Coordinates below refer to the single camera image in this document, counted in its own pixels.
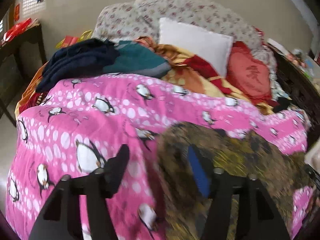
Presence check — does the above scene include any brown yellow patterned garment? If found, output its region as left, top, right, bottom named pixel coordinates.
left=157, top=122, right=311, bottom=239

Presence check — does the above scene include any pink penguin quilt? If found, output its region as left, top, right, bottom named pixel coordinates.
left=6, top=74, right=308, bottom=239

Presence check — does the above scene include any blue white patterned cloth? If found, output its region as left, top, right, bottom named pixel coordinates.
left=270, top=74, right=291, bottom=101

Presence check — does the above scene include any dark carved wooden cabinet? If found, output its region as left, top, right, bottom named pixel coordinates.
left=268, top=46, right=320, bottom=146

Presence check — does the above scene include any red heart cushion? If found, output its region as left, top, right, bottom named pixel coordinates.
left=226, top=41, right=272, bottom=105

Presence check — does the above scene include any orange red yellow blanket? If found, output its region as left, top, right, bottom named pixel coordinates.
left=15, top=36, right=276, bottom=116

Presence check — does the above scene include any white square pillow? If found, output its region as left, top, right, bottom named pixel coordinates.
left=159, top=17, right=234, bottom=77

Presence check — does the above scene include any teal grey garment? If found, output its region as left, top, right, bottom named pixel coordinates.
left=103, top=41, right=171, bottom=78

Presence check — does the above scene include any dark wooden side table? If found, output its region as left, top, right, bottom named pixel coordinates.
left=0, top=18, right=48, bottom=127

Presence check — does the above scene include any red bag on table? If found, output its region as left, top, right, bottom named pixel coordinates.
left=2, top=18, right=32, bottom=43

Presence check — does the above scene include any floral padded headboard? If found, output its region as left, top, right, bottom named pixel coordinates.
left=92, top=0, right=263, bottom=51

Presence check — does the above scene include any red sign on wall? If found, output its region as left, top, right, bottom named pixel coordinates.
left=14, top=3, right=20, bottom=22

